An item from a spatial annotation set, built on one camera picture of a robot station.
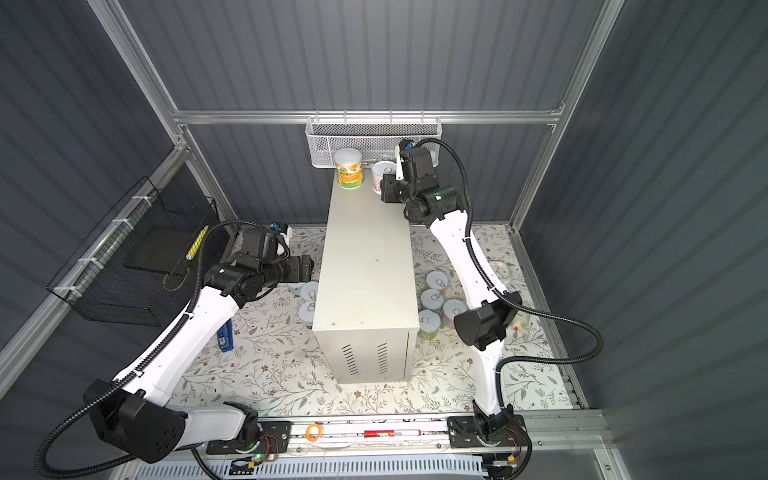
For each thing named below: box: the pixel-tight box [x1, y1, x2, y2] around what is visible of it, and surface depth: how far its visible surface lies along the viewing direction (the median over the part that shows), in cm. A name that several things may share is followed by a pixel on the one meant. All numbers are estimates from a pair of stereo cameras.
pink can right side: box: [443, 298, 469, 321], surface depth 93 cm
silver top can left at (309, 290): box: [300, 281, 319, 301], surface depth 96 cm
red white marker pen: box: [364, 429, 421, 438], surface depth 75 cm
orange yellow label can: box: [334, 147, 363, 190], surface depth 80 cm
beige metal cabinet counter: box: [312, 170, 419, 384], surface depth 69 cm
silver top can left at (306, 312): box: [298, 300, 316, 326], surface depth 93 cm
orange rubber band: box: [305, 423, 323, 443], surface depth 75 cm
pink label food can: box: [371, 160, 397, 195], surface depth 80 cm
